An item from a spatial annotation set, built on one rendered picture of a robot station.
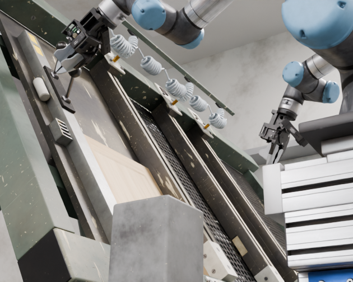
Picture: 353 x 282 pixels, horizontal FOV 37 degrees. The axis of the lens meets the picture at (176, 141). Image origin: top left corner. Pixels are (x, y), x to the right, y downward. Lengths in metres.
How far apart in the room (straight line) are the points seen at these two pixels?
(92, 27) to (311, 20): 0.71
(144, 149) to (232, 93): 3.72
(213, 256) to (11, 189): 0.68
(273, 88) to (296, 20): 4.46
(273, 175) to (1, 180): 0.59
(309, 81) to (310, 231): 0.92
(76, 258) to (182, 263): 0.22
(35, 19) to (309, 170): 1.38
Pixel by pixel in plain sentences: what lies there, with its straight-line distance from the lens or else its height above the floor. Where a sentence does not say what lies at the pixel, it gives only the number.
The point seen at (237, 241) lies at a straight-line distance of 2.07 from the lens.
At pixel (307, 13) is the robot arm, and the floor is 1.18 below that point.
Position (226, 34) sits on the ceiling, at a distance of 5.60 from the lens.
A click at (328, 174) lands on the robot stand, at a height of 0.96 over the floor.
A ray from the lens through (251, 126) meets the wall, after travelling 5.26.
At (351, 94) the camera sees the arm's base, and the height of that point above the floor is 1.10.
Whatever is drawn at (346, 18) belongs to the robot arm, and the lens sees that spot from 0.88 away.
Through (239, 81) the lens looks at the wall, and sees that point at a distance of 5.56.
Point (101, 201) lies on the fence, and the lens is 1.32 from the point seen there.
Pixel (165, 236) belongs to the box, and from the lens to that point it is 0.86.
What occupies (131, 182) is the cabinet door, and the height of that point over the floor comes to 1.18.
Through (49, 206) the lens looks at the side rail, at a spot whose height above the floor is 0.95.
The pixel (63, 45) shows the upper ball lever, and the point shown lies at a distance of 1.61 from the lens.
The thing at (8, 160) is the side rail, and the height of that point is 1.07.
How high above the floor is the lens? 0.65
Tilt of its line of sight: 24 degrees up
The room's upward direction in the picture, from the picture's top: 1 degrees clockwise
